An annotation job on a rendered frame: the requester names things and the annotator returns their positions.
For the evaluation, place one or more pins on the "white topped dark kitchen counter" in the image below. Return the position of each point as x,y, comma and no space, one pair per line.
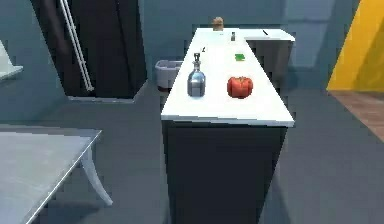
216,150

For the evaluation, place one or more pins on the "silver spray bottle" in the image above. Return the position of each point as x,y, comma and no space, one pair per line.
196,81

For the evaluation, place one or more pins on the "grey waste bin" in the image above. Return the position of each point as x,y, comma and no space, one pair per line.
166,73

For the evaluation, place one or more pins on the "red tomato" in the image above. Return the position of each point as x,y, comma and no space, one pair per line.
239,87

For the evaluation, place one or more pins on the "small black utensil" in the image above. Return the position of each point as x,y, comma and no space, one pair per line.
203,50

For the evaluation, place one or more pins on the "green sponge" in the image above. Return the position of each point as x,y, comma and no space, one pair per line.
239,57

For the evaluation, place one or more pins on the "small dark shaker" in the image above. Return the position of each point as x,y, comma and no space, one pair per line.
233,36

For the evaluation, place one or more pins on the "brown bread loaf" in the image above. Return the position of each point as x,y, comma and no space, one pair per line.
218,24

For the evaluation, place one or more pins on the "black fridge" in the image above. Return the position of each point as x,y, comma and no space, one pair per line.
106,50

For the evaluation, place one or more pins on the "black knife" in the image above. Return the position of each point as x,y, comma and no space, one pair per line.
265,32

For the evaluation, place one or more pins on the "grey table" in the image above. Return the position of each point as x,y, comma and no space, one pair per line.
36,170

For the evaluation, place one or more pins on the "yellow room door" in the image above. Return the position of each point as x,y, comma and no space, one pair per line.
360,53

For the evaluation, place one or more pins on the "white shelf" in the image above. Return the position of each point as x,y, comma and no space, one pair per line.
6,68

